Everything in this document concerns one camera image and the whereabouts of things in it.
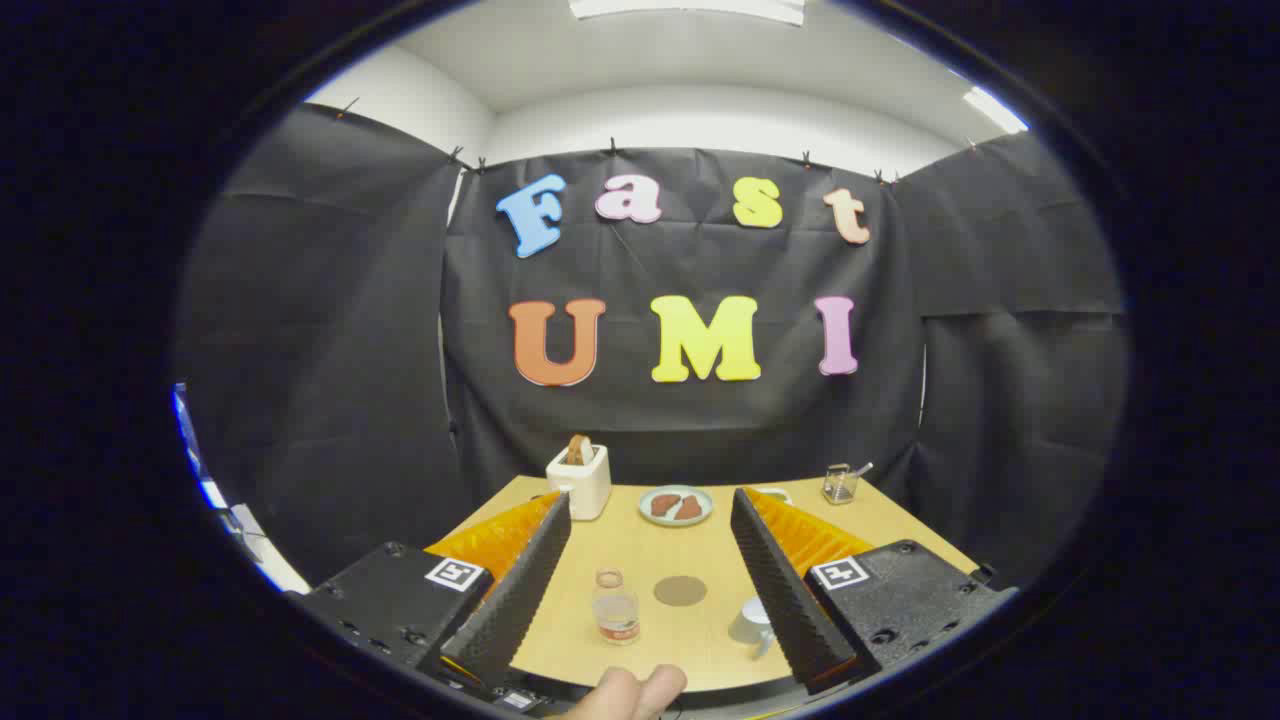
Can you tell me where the clear plastic juice bottle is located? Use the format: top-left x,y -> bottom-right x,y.
592,568 -> 641,646

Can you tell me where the wooden table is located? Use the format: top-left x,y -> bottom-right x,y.
425,475 -> 981,693

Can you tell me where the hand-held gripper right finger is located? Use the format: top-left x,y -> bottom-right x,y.
730,487 -> 1019,696

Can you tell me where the small ceiling light panel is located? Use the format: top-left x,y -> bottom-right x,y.
963,86 -> 1029,135

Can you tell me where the white cup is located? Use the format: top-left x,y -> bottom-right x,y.
728,596 -> 776,659

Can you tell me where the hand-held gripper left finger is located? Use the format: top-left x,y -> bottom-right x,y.
285,490 -> 573,701

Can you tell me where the long ceiling light panel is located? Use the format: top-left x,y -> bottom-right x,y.
568,0 -> 806,26

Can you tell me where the white toaster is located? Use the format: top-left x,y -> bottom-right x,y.
546,445 -> 612,522

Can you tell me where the pale green plate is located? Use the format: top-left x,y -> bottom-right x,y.
639,485 -> 714,528

